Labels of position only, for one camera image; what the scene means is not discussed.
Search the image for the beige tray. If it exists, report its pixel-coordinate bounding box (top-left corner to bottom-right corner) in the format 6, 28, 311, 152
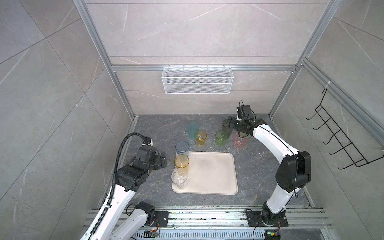
172, 152, 238, 195

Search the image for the white wire basket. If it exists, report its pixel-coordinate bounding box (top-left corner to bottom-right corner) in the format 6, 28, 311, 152
162, 67, 234, 95

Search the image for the tall amber glass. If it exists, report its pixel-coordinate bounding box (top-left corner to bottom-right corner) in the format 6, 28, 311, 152
174, 155, 190, 173

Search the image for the tall grey glass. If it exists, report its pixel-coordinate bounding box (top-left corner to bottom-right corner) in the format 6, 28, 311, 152
222, 119, 233, 137

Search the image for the short amber glass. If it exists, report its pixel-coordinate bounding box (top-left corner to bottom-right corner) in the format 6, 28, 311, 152
195, 130, 207, 147

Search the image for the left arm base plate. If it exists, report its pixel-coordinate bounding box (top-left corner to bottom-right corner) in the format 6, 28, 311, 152
155, 211, 170, 228

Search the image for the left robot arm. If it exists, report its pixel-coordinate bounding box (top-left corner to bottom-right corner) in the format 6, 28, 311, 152
81, 145, 167, 240

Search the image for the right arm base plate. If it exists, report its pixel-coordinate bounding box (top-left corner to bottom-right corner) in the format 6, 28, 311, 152
245, 209, 289, 227

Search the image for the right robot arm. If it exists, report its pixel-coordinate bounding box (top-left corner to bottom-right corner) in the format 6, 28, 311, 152
223, 117, 312, 226

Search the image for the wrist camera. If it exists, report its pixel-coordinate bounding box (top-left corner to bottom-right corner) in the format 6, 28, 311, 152
237, 105, 254, 121
142, 136, 153, 146

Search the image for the short clear glass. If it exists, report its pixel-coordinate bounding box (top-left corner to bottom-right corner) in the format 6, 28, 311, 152
171, 169, 188, 189

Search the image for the short pink glass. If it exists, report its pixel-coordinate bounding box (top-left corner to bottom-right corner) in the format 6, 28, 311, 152
233, 132, 249, 150

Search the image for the tall blue glass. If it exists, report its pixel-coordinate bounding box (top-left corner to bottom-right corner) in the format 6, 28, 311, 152
175, 141, 190, 156

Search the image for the black wire hook rack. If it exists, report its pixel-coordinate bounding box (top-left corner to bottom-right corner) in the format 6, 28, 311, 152
306, 89, 384, 170

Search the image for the tall teal glass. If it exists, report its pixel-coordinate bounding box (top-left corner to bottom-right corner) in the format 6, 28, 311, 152
187, 121, 200, 139

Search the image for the aluminium rail frame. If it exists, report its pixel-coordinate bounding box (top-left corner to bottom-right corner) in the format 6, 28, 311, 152
86, 203, 338, 240

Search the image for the short green glass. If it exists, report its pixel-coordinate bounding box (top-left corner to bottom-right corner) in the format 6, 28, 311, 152
215, 131, 229, 147

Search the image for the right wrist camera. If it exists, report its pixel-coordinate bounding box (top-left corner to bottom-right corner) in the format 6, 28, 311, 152
237, 105, 254, 121

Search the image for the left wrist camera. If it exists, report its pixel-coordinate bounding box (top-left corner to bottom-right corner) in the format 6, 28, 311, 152
142, 136, 153, 146

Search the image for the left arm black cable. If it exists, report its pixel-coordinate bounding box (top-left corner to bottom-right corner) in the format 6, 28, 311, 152
89, 132, 148, 238

